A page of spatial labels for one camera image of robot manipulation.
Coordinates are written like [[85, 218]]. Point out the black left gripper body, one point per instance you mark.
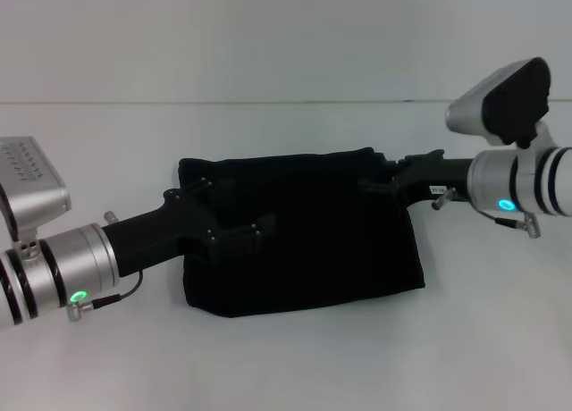
[[156, 232]]

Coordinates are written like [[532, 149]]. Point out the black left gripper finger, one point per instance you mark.
[[246, 237], [205, 187]]

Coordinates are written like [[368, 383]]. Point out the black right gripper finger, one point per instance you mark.
[[380, 187], [391, 161]]

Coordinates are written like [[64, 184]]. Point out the white and silver left robot arm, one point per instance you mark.
[[53, 277]]

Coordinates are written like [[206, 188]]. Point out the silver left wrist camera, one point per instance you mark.
[[31, 183]]

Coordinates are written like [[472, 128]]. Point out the black t-shirt with FREE print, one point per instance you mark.
[[313, 250]]

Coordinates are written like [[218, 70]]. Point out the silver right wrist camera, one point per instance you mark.
[[505, 103]]

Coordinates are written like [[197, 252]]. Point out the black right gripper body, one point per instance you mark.
[[433, 174]]

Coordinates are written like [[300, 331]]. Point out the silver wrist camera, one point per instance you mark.
[[505, 103], [31, 183]]

